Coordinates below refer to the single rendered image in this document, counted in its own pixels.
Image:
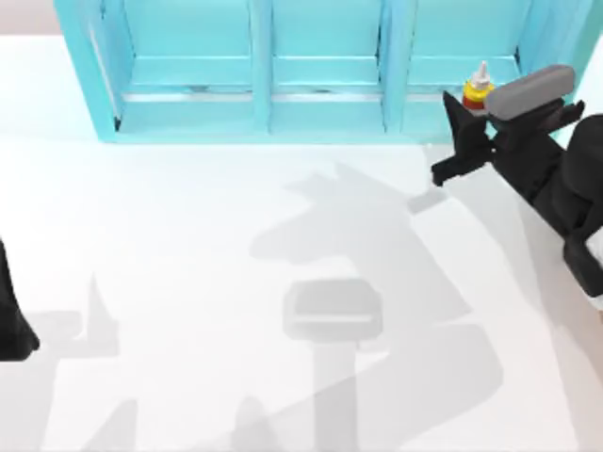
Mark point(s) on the red and yellow bottle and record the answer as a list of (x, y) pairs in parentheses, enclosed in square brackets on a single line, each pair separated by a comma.
[(474, 96)]

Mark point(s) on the pale grey rounded box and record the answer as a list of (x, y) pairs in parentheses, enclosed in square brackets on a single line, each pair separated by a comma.
[(527, 94)]

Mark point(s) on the light blue rack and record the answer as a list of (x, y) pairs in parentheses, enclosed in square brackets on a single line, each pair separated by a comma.
[(325, 99)]

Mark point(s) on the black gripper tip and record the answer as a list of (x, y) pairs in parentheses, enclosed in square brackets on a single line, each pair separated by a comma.
[(14, 320)]

